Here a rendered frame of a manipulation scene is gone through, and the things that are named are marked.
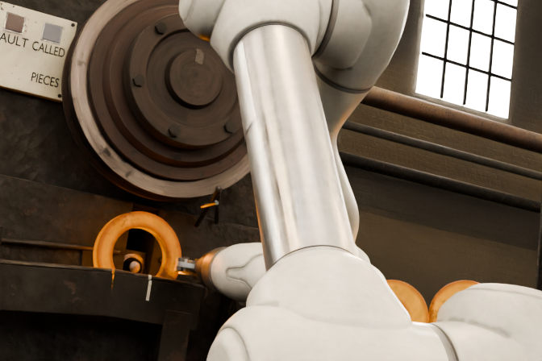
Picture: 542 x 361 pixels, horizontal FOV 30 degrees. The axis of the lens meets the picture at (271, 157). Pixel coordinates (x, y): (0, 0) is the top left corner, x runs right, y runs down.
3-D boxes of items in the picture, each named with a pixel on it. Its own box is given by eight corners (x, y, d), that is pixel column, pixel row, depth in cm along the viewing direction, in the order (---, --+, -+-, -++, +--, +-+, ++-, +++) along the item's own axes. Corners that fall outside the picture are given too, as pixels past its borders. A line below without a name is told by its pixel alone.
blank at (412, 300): (355, 280, 218) (354, 279, 214) (428, 281, 215) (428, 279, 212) (355, 354, 214) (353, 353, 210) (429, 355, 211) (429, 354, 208)
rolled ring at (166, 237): (179, 208, 211) (173, 209, 214) (93, 212, 202) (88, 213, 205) (185, 297, 209) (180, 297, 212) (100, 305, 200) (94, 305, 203)
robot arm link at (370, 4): (368, 47, 158) (287, 32, 153) (416, -50, 146) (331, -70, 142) (387, 102, 148) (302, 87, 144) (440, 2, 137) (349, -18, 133)
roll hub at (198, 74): (110, 132, 201) (134, 2, 208) (238, 163, 213) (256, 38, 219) (119, 127, 196) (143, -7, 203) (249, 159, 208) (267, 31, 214)
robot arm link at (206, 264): (251, 300, 187) (238, 298, 193) (259, 251, 189) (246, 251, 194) (206, 292, 184) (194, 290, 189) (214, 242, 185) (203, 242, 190)
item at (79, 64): (43, 176, 204) (83, -38, 215) (252, 220, 223) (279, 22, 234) (51, 171, 199) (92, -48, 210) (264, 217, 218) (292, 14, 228)
